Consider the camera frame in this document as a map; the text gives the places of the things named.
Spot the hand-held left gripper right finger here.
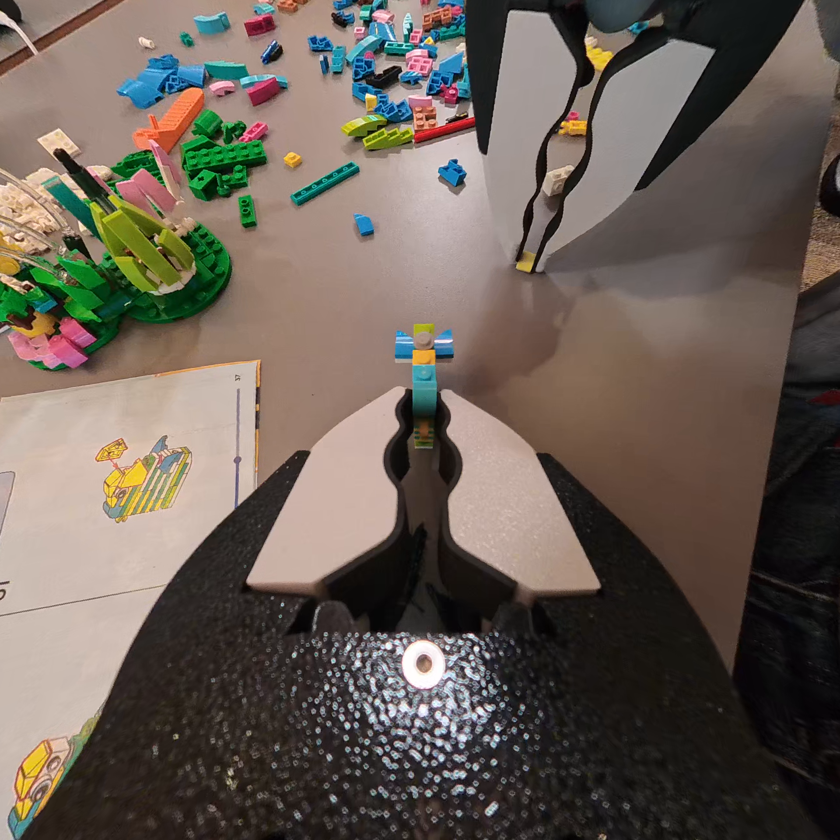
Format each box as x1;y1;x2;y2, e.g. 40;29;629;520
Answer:
440;389;601;597

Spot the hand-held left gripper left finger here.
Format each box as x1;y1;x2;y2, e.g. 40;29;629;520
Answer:
246;386;408;595

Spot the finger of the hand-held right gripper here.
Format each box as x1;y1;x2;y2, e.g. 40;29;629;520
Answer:
533;38;718;273
486;8;595;263

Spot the striped brick fish model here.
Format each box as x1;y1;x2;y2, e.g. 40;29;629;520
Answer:
394;323;455;451

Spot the brick instruction booklet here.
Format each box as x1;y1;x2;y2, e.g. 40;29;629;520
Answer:
0;360;261;840

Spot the grey desk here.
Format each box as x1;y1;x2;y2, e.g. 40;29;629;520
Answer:
0;0;836;670

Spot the red bar brick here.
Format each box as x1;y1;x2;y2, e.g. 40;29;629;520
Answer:
413;117;476;144

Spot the pile of colourful bricks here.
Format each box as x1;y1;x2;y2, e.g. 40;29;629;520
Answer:
308;0;631;142

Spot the long teal plate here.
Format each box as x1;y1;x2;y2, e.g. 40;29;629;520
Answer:
290;162;361;206

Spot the person's grey sweatshirt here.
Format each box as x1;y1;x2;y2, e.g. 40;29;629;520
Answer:
791;276;840;388

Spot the dark denim cloth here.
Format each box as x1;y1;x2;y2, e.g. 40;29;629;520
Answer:
735;381;840;815

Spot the pile of green bricks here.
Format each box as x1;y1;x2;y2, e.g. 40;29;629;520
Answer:
180;108;271;229

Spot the brick flower model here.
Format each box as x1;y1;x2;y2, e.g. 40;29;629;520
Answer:
0;141;232;371

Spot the orange brick separator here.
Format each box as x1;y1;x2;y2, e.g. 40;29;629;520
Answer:
133;87;206;153

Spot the cluster of blue bricks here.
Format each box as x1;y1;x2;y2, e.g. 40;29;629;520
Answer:
117;54;207;109

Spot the white cable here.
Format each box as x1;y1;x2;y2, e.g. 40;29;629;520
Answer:
0;13;40;56

